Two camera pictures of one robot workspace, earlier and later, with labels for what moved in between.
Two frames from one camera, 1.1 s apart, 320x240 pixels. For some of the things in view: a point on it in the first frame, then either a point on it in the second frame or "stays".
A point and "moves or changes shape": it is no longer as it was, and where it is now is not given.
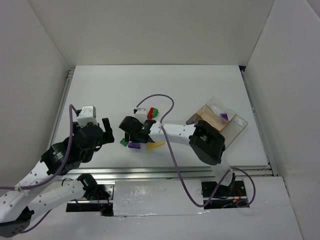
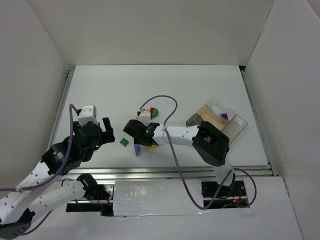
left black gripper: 107,135 stays
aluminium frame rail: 157,172 stays
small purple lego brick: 224,115 stays
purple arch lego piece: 134,145 moves or changes shape
